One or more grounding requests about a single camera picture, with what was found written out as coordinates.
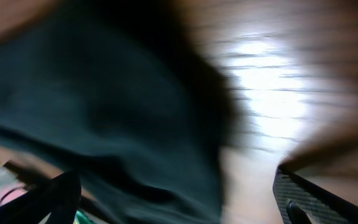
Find black t-shirt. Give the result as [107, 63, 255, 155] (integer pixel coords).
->
[0, 0, 233, 223]

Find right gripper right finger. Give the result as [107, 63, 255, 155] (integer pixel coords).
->
[273, 165, 358, 224]

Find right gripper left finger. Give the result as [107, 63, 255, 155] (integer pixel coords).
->
[0, 171, 81, 224]

